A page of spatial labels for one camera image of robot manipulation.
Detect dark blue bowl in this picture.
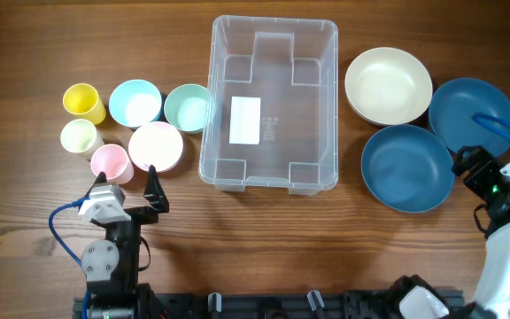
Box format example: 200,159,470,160
429,78,510,157
360,125,454,213

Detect yellow plastic cup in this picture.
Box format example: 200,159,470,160
63,83,106,125

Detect pink plastic cup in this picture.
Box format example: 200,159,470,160
90,144,135,184

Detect clear plastic storage bin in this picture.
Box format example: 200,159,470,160
198,15,339,196

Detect light pink plastic bowl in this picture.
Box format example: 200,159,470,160
127,121,184,173

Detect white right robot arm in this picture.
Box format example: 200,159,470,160
391,146,510,319

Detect cream plastic cup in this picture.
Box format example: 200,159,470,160
60,119,104,160

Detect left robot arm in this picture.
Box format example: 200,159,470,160
79,165,169,319

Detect white label in bin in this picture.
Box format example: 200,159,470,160
229,97,261,145

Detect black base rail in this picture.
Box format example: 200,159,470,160
72,290,465,319

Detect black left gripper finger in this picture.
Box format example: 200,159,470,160
143,165,169,212
87,172,107,197

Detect light blue plastic bowl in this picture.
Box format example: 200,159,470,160
109,79,163,128

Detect mint green plastic bowl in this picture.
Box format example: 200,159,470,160
164,83,210,134

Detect cream plastic bowl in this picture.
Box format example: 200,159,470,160
344,47,433,126

